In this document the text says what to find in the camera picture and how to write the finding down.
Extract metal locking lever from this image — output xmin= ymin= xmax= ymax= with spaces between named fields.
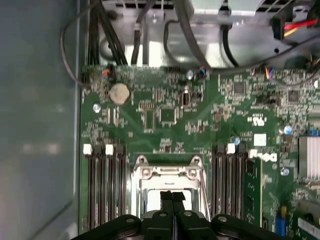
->
xmin=198 ymin=169 xmax=211 ymax=218

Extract black-clipped RAM slot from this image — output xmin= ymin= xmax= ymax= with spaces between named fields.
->
xmin=212 ymin=144 xmax=226 ymax=218
xmin=93 ymin=144 xmax=107 ymax=230
xmin=114 ymin=144 xmax=129 ymax=218
xmin=234 ymin=144 xmax=248 ymax=226

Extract thin black cable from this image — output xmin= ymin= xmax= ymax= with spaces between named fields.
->
xmin=59 ymin=4 xmax=87 ymax=87
xmin=163 ymin=19 xmax=182 ymax=66

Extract grey flat cable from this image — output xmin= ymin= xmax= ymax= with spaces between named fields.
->
xmin=173 ymin=0 xmax=216 ymax=70

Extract green motherboard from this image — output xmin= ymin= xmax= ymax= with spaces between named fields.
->
xmin=79 ymin=63 xmax=320 ymax=240

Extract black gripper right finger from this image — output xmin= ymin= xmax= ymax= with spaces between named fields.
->
xmin=172 ymin=191 xmax=285 ymax=240

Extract silver CPU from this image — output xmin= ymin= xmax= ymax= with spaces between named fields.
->
xmin=146 ymin=189 xmax=196 ymax=213

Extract metal socket cover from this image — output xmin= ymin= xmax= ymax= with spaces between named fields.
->
xmin=136 ymin=166 xmax=204 ymax=218

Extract red yellow power wires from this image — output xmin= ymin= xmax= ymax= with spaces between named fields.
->
xmin=283 ymin=19 xmax=320 ymax=38

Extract coin cell battery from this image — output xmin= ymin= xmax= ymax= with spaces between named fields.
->
xmin=109 ymin=83 xmax=132 ymax=105

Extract silver drive cage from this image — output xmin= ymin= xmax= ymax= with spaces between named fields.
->
xmin=98 ymin=0 xmax=320 ymax=68

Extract black wire connector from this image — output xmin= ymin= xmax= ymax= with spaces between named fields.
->
xmin=271 ymin=15 xmax=286 ymax=41

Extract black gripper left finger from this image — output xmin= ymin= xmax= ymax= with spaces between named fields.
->
xmin=77 ymin=190 xmax=176 ymax=240

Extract black cable bundle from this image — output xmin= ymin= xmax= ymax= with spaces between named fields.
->
xmin=87 ymin=0 xmax=129 ymax=66

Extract black PC case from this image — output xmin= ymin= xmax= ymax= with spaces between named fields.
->
xmin=0 ymin=0 xmax=320 ymax=240

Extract silver finned heat sink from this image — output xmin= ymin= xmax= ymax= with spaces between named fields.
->
xmin=298 ymin=136 xmax=320 ymax=180

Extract CPU socket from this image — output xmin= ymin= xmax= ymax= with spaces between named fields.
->
xmin=131 ymin=154 xmax=210 ymax=221

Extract blue board connector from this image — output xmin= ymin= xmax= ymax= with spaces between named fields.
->
xmin=274 ymin=206 xmax=288 ymax=237

